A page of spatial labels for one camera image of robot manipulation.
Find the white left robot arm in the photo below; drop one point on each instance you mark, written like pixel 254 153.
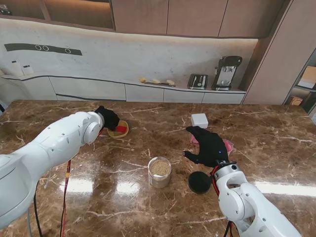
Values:
pixel 49 153

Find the black wall panel with rings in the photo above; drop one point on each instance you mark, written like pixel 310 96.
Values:
pixel 24 47

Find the orange printed box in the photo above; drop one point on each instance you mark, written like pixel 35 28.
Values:
pixel 295 101

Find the dark wooden serving board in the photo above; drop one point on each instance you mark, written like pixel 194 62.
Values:
pixel 160 84

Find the pale flat board on shelf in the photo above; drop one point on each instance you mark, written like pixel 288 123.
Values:
pixel 308 76

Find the yellow bread piece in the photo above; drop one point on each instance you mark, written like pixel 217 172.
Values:
pixel 155 81
pixel 169 82
pixel 142 79

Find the pink measuring cup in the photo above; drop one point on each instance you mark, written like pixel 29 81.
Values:
pixel 229 146

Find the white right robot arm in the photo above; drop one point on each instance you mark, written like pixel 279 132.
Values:
pixel 249 205

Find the black toaster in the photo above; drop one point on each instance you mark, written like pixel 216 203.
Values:
pixel 197 81

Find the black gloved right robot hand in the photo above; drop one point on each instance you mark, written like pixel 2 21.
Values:
pixel 212 148

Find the red measuring spoon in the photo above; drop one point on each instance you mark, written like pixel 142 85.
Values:
pixel 121 129

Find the short white bottle black cap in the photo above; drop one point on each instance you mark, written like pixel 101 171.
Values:
pixel 27 70

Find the yellow plastic bowl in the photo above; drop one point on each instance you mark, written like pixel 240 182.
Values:
pixel 121 134

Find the black espresso machine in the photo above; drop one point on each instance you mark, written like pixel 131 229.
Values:
pixel 227 71

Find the tall white bottle black cap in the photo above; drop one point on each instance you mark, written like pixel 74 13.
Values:
pixel 16 69

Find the pink container with white lid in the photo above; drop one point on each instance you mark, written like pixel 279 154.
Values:
pixel 199 121

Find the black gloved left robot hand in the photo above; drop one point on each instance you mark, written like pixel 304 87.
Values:
pixel 109 118

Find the wooden wall cabinets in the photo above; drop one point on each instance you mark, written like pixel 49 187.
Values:
pixel 192 17

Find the clear glass grain jar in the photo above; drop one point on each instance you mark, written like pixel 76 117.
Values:
pixel 159 172

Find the black round jar lid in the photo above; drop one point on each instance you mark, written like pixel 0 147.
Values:
pixel 199 182

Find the white counter cabinet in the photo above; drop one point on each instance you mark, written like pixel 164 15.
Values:
pixel 86 89

